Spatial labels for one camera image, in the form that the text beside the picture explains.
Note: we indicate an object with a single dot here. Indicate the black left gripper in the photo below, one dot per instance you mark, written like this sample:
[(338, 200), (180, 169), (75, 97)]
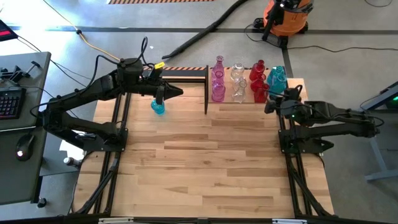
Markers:
[(154, 84)]

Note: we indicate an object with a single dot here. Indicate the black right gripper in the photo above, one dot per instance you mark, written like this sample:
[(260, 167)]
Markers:
[(286, 107)]

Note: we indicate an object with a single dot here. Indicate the teal square cut-glass vase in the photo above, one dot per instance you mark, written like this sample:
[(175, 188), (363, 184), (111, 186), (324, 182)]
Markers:
[(278, 86)]

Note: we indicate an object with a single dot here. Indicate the teal round glass vase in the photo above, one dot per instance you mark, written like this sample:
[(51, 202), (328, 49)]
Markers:
[(158, 109)]

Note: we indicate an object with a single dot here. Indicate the red square glass vase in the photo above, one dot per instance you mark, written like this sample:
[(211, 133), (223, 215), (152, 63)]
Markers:
[(260, 95)]

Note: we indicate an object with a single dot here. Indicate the pink ribbed glass bottle vase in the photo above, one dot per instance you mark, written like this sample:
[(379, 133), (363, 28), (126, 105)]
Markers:
[(218, 93)]

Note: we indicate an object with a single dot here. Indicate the red ribbed glass bottle vase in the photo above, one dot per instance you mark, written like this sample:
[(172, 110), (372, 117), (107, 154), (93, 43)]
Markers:
[(257, 69)]

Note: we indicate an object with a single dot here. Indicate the clear square glass vase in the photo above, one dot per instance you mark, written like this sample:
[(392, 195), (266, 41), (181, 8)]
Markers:
[(239, 96)]

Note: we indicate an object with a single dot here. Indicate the pink tall swirl glass vase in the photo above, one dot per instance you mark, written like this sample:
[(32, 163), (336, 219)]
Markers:
[(219, 63)]

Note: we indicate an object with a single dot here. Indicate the clear ribbed cylinder glass vase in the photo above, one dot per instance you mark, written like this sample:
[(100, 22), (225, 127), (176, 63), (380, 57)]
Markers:
[(237, 70)]

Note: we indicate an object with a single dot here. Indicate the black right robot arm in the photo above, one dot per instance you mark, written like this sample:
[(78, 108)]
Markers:
[(342, 121)]

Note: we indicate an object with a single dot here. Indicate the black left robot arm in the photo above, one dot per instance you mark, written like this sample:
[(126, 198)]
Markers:
[(87, 93)]

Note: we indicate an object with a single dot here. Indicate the black ramp hazard striped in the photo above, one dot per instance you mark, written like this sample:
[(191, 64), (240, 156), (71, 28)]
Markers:
[(186, 72)]

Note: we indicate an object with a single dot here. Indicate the black vacuum wand tube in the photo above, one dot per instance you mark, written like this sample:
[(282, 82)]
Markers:
[(270, 21)]

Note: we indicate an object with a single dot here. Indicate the orange black shop vacuum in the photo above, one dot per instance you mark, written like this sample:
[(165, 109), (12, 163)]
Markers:
[(292, 20)]

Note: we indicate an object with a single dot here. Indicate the white label strip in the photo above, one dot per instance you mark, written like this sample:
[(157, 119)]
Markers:
[(115, 221), (289, 221)]

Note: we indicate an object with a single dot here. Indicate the white paper sheet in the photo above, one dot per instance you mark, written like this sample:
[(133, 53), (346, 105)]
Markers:
[(70, 149)]

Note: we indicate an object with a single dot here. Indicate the brown bottle white cap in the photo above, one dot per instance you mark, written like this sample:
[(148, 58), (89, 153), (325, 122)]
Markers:
[(71, 161)]

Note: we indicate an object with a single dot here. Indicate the grey computer desk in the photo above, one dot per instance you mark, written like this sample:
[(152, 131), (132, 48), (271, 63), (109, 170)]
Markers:
[(31, 102)]

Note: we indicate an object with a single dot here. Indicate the black computer mouse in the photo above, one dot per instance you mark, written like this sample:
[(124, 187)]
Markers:
[(25, 147)]

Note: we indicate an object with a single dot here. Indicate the black keyboard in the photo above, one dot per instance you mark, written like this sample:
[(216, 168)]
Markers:
[(11, 102)]

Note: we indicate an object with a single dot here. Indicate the black round desk foot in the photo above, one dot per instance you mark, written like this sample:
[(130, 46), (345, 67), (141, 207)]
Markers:
[(41, 203)]

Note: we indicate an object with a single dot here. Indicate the black device red screen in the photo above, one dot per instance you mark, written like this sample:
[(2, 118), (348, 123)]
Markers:
[(6, 31)]

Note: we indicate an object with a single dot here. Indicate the black aluminium table frame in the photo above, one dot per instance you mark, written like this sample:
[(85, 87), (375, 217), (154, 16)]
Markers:
[(168, 80)]

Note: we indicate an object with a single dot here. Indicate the wooden shelf black metal frame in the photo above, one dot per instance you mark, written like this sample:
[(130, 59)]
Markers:
[(230, 102)]

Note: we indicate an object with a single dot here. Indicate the grey desk leg frame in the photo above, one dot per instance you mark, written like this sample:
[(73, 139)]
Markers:
[(377, 155)]

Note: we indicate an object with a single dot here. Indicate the black desk clamp mount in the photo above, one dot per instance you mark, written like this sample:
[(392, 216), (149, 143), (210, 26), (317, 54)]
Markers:
[(15, 74)]

